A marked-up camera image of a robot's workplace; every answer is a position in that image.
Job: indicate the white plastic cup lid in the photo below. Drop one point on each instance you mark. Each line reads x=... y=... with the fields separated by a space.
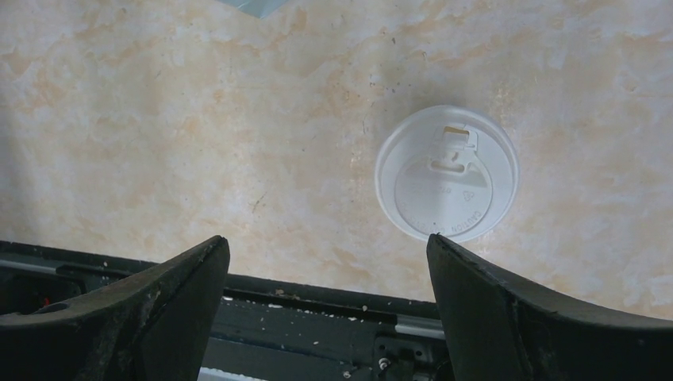
x=447 y=170

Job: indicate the light blue paper bag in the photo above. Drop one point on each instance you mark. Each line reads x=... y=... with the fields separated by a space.
x=256 y=8

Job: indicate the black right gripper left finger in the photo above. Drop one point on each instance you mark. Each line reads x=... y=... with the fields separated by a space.
x=153 y=325

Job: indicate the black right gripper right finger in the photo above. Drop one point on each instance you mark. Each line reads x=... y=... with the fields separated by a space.
x=501 y=326

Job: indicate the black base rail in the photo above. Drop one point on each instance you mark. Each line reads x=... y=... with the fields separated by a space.
x=262 y=330

